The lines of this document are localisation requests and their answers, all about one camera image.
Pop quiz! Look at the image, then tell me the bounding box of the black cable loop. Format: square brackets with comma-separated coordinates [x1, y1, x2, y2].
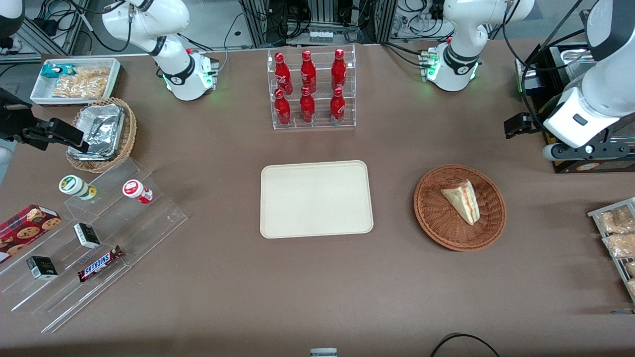
[429, 333, 502, 357]

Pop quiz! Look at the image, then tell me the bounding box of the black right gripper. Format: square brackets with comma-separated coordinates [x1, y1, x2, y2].
[0, 88, 90, 154]

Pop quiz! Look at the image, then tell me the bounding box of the teal snack packet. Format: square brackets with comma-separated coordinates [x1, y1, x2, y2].
[40, 64, 76, 79]

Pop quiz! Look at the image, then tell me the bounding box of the white rectangular plastic bin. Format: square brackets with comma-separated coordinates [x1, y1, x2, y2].
[30, 58, 123, 106]

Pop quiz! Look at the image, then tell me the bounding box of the Snickers chocolate bar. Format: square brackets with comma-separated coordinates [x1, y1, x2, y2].
[77, 245, 124, 283]

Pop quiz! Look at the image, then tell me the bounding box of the clear acrylic bottle rack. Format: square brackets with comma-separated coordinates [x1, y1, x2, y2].
[266, 44, 357, 131]

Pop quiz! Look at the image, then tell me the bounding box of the triangle sandwich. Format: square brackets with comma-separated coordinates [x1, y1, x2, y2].
[440, 179, 481, 227]

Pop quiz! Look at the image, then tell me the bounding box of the grey wire rack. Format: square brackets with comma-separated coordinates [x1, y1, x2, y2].
[587, 197, 635, 304]

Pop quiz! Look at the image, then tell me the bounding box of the small black carton box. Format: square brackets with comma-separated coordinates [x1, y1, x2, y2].
[26, 255, 59, 281]
[73, 222, 102, 249]

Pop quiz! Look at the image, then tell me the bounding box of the clear acrylic stepped shelf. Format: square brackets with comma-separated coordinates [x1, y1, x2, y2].
[0, 157, 189, 334]

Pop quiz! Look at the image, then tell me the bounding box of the clear bag of crackers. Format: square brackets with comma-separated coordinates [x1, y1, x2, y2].
[52, 66, 111, 99]

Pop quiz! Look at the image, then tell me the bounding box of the light wicker basket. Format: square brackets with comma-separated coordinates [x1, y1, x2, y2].
[65, 97, 138, 174]

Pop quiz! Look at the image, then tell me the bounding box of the brown wicker basket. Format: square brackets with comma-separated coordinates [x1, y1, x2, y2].
[413, 164, 507, 252]

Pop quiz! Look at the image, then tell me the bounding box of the red tartan cookie box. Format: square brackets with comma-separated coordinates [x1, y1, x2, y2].
[0, 204, 63, 264]

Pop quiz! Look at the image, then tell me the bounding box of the stack of foil trays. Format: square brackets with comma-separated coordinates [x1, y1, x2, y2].
[67, 103, 126, 162]

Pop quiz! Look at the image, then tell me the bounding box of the beige serving tray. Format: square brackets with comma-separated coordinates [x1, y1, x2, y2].
[259, 160, 374, 239]

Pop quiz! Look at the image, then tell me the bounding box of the red cola bottle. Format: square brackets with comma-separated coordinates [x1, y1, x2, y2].
[329, 86, 346, 124]
[299, 86, 316, 124]
[330, 48, 347, 92]
[274, 88, 293, 127]
[274, 52, 294, 95]
[300, 50, 318, 94]

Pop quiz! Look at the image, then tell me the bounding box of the aluminium frame post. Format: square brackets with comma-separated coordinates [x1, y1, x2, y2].
[242, 0, 279, 49]
[372, 0, 398, 44]

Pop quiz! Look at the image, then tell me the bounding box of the red lid yogurt cup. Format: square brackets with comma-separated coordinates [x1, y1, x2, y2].
[122, 179, 154, 205]

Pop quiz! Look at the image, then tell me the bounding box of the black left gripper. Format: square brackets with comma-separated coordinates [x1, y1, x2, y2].
[504, 112, 635, 162]

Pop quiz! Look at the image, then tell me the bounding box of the aluminium frame rail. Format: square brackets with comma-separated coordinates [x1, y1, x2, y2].
[0, 15, 81, 63]

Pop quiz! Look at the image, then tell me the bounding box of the green lid sunflower cup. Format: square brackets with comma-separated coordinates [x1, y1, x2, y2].
[58, 175, 98, 202]

